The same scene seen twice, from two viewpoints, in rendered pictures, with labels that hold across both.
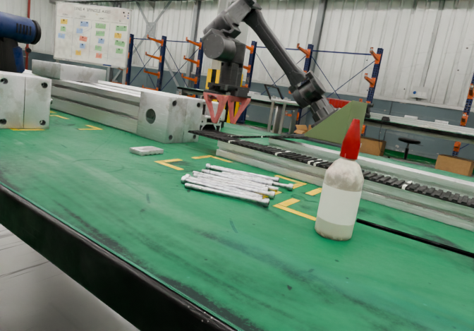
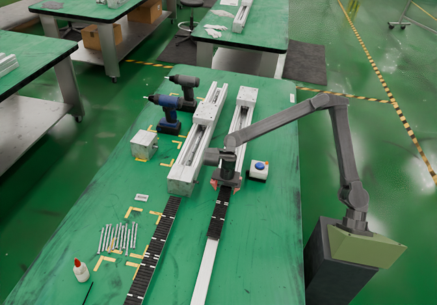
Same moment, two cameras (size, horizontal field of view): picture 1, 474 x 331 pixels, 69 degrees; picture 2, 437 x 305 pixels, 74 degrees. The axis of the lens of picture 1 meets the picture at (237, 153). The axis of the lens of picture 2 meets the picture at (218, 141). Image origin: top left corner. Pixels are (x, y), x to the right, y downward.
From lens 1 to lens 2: 119 cm
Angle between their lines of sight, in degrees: 63
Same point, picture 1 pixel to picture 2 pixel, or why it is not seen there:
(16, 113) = (137, 153)
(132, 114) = not seen: hidden behind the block
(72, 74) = (198, 121)
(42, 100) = (145, 151)
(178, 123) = (174, 187)
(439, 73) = not seen: outside the picture
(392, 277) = (58, 294)
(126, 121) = not seen: hidden behind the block
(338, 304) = (40, 283)
